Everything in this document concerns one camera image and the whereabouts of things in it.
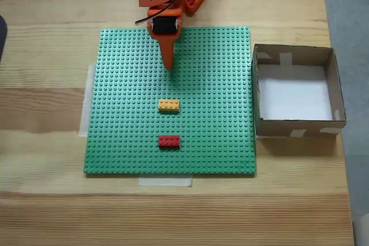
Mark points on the red lego block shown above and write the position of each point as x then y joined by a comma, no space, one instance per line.
169,141

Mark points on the short masking tape strip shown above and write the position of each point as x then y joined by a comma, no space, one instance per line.
164,181

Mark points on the yellow lego block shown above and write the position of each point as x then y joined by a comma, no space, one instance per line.
168,105

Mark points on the brown cardboard box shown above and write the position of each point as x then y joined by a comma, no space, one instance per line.
288,131

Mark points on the white paper sheet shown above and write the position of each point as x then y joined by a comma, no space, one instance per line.
294,96

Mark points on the black rounded object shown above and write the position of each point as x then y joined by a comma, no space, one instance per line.
3,38

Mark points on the long masking tape strip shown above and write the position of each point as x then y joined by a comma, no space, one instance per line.
84,113

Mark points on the green lego baseplate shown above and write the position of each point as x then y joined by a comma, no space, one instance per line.
129,113

